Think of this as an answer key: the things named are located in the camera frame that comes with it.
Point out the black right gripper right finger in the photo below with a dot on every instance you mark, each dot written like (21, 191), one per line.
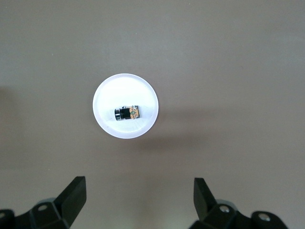
(202, 198)

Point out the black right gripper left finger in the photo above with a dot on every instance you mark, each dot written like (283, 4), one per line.
(71, 198)

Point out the orange push-button switch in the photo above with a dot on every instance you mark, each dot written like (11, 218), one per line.
(126, 113)

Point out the pink round plate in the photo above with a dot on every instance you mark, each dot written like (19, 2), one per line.
(124, 90)

